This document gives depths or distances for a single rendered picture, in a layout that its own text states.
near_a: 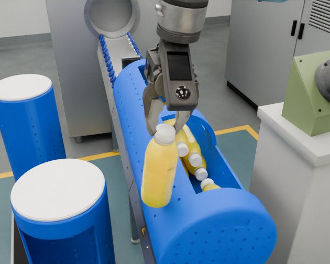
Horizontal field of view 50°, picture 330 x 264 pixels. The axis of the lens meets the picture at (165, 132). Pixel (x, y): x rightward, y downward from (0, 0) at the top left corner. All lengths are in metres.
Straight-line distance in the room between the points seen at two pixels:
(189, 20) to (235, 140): 2.70
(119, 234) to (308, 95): 1.57
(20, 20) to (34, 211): 4.79
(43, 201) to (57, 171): 0.14
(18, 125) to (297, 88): 1.21
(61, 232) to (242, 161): 2.10
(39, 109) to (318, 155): 1.21
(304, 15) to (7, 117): 2.19
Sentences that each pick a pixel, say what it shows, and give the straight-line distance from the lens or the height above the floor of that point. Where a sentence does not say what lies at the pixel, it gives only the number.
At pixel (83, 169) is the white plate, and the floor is 1.04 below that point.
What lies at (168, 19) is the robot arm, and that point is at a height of 1.61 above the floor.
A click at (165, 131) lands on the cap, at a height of 1.40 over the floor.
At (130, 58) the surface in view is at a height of 1.08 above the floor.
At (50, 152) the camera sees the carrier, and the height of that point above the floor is 0.72.
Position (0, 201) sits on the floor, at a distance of 2.79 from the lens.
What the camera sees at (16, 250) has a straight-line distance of 2.22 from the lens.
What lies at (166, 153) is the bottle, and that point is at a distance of 0.67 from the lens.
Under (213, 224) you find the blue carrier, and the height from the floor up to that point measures 1.19.
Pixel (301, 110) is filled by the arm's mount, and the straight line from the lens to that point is 1.20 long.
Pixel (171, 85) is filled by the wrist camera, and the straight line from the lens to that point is 0.55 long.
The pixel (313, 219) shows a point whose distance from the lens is 1.34.
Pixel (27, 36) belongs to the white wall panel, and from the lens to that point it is 5.77.
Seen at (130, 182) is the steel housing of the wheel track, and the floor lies 0.87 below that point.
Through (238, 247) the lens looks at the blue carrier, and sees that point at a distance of 0.86.
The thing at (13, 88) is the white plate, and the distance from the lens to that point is 1.81.
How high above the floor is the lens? 1.76
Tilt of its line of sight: 33 degrees down
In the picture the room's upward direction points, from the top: straight up
